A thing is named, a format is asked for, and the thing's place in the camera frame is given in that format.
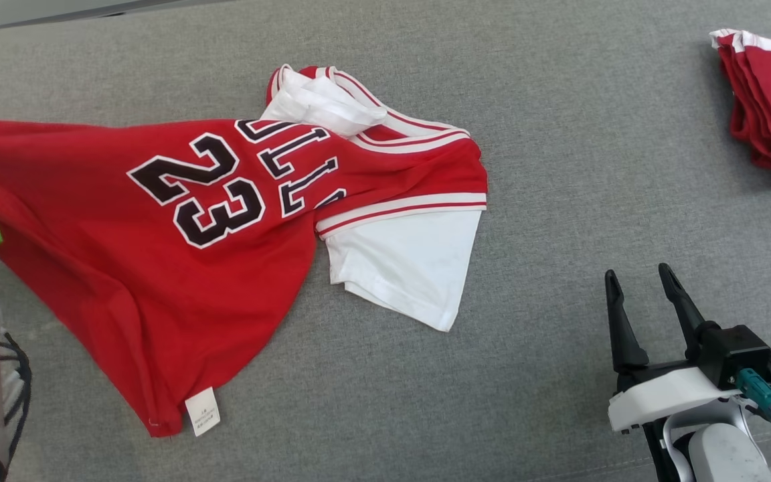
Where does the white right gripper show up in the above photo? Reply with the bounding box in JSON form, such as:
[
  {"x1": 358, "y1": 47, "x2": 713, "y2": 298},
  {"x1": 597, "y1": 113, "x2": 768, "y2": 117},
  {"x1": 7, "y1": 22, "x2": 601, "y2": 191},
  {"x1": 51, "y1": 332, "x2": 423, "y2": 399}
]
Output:
[{"x1": 605, "y1": 263, "x2": 744, "y2": 432}]

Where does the red number 23 jersey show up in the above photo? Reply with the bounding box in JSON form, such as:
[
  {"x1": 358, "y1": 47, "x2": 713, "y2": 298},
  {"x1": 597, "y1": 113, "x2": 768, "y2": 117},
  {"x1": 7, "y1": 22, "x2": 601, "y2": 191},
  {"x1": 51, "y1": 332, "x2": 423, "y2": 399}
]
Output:
[{"x1": 0, "y1": 64, "x2": 489, "y2": 438}]

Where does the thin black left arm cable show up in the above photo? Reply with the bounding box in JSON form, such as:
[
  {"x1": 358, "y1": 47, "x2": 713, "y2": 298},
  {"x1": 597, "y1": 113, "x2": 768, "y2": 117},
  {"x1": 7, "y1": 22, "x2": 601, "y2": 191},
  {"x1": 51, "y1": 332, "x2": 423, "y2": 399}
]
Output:
[{"x1": 0, "y1": 331, "x2": 33, "y2": 481}]

